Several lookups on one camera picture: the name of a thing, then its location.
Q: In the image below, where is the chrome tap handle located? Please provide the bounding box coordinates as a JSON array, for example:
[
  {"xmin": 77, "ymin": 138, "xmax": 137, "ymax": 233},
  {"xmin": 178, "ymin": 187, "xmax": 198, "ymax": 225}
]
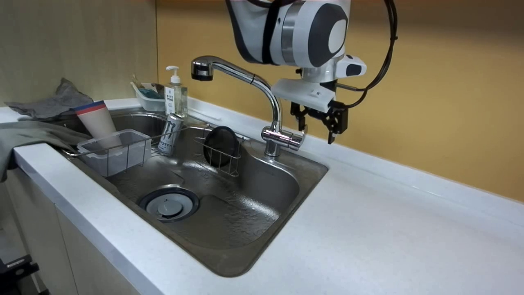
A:
[{"xmin": 260, "ymin": 125, "xmax": 304, "ymax": 155}]

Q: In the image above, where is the clear plastic container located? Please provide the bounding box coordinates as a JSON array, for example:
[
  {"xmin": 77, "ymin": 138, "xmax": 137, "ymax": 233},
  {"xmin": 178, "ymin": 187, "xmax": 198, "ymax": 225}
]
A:
[{"xmin": 75, "ymin": 128, "xmax": 154, "ymax": 179}]

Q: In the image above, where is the grey sink drain strainer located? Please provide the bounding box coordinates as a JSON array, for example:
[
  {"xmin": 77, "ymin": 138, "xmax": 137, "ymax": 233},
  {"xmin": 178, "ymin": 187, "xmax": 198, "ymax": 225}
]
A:
[{"xmin": 136, "ymin": 186, "xmax": 201, "ymax": 224}]

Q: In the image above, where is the white tube with red band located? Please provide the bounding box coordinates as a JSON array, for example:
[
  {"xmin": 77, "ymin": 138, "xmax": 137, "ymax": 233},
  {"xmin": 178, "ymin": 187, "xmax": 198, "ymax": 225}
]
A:
[{"xmin": 74, "ymin": 101, "xmax": 123, "ymax": 153}]

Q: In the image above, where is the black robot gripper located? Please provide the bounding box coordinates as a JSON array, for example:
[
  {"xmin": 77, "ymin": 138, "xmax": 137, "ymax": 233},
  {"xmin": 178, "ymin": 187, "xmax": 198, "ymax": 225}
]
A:
[{"xmin": 290, "ymin": 99, "xmax": 350, "ymax": 147}]

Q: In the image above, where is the clear pump soap bottle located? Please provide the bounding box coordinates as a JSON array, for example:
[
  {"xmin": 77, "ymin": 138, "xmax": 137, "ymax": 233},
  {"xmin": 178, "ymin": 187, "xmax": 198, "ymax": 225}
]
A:
[{"xmin": 164, "ymin": 65, "xmax": 188, "ymax": 119}]

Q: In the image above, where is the black object on floor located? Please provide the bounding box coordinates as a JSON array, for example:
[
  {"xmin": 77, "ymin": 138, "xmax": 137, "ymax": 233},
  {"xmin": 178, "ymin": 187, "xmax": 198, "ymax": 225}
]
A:
[{"xmin": 0, "ymin": 256, "xmax": 42, "ymax": 295}]

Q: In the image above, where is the white soap dish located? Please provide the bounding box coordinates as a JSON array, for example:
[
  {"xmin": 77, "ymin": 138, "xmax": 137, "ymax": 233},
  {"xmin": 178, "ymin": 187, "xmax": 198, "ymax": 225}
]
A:
[{"xmin": 129, "ymin": 81, "xmax": 169, "ymax": 115}]

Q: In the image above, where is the white counter cabinet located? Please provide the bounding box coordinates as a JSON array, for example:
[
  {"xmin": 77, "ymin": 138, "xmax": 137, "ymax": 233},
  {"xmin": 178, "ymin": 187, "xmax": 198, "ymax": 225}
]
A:
[{"xmin": 0, "ymin": 166, "xmax": 149, "ymax": 295}]

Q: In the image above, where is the grey cloth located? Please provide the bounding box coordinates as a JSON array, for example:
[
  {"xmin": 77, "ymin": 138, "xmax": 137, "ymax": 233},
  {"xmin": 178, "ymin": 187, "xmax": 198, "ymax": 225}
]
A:
[{"xmin": 0, "ymin": 78, "xmax": 95, "ymax": 183}]

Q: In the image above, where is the black round sponge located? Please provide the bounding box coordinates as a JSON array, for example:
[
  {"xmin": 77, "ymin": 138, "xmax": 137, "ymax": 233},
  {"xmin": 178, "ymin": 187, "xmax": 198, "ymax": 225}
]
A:
[{"xmin": 203, "ymin": 125, "xmax": 241, "ymax": 166}]

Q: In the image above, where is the wire sponge rack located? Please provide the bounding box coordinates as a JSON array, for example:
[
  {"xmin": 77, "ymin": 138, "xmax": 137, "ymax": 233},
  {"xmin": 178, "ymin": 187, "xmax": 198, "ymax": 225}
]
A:
[{"xmin": 187, "ymin": 124, "xmax": 252, "ymax": 181}]

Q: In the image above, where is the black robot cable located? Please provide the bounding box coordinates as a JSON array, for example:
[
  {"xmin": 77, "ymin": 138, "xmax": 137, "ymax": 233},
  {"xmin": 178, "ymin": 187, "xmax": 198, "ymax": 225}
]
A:
[{"xmin": 332, "ymin": 0, "xmax": 399, "ymax": 110}]

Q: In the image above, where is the stainless steel sink basin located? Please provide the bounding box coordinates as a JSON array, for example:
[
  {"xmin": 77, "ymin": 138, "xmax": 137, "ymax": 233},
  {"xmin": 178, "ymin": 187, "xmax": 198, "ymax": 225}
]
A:
[{"xmin": 61, "ymin": 112, "xmax": 331, "ymax": 279}]

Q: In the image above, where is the chrome sink faucet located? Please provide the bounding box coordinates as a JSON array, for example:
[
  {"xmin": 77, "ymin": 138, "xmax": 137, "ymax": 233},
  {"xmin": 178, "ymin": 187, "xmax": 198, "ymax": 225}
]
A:
[{"xmin": 190, "ymin": 55, "xmax": 285, "ymax": 165}]

